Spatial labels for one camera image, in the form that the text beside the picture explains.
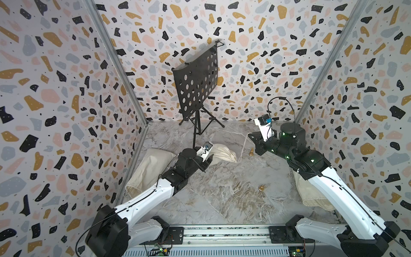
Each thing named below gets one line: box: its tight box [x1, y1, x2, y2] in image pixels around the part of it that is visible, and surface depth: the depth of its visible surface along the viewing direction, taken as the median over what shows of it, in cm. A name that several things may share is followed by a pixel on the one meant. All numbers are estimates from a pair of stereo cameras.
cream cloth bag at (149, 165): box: [124, 148, 177, 199], surface depth 87 cm
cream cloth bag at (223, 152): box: [210, 143, 238, 163], surface depth 85 cm
